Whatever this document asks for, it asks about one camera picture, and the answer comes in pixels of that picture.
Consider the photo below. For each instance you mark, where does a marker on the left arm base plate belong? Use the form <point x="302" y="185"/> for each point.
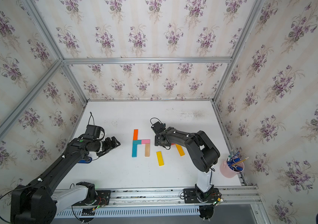
<point x="101" y="198"/>

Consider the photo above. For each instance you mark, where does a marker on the pink pen cup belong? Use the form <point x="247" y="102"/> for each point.
<point x="228" y="171"/>

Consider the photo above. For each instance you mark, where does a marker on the yellow long wooden block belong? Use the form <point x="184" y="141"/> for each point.
<point x="160" y="158"/>

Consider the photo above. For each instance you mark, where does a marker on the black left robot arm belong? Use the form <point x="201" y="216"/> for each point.
<point x="37" y="203"/>

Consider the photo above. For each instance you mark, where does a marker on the amber long wooden block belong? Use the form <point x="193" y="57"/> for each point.
<point x="180" y="150"/>

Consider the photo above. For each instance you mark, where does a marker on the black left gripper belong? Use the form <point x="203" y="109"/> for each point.
<point x="108" y="146"/>

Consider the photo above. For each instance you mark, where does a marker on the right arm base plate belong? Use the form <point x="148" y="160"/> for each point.
<point x="191" y="196"/>

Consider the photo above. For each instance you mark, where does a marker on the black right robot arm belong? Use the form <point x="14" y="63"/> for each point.
<point x="202" y="151"/>

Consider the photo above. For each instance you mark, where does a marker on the blue black small device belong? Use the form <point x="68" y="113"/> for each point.
<point x="86" y="160"/>

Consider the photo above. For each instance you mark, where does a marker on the light pink wooden block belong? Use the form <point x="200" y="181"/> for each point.
<point x="145" y="141"/>

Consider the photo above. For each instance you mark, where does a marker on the orange wooden block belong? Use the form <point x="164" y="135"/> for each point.
<point x="135" y="135"/>

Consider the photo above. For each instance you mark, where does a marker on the natural beige wooden block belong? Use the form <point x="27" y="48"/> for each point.
<point x="147" y="150"/>

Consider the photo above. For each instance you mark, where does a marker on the teal wooden block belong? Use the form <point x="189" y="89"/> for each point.
<point x="134" y="150"/>
<point x="137" y="142"/>

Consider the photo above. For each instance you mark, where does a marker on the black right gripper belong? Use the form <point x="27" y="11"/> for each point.
<point x="156" y="142"/>

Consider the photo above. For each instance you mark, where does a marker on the aluminium mounting rail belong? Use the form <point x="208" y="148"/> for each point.
<point x="141" y="197"/>

